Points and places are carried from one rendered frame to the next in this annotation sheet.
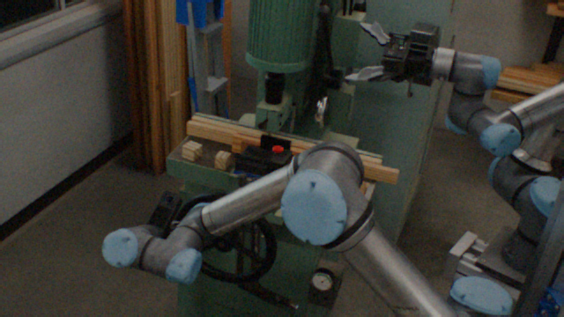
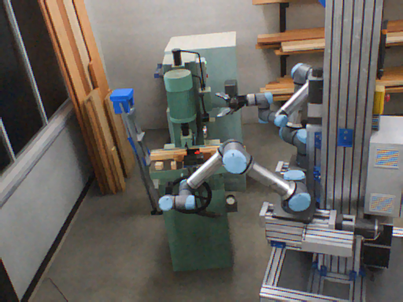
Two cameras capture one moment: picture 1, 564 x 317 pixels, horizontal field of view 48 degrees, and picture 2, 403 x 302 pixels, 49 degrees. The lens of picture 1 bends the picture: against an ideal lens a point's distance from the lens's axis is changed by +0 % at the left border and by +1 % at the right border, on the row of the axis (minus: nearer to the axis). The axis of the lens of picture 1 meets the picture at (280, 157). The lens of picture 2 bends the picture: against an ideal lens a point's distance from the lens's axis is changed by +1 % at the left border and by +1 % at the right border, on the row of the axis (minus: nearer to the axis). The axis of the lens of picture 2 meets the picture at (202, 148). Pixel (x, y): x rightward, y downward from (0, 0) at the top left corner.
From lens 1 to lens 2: 1.17 m
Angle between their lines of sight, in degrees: 10
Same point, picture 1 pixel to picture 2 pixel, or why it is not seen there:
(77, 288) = (107, 256)
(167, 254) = (183, 199)
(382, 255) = (260, 170)
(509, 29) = (260, 65)
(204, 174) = (168, 174)
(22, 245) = (67, 248)
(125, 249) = (168, 202)
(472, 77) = (264, 101)
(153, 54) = (97, 132)
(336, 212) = (243, 160)
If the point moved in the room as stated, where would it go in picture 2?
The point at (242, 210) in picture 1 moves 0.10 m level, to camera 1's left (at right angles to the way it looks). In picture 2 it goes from (204, 174) to (186, 179)
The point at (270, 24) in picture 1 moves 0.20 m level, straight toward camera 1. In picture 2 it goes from (179, 104) to (188, 116)
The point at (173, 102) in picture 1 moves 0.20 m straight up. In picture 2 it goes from (113, 153) to (109, 134)
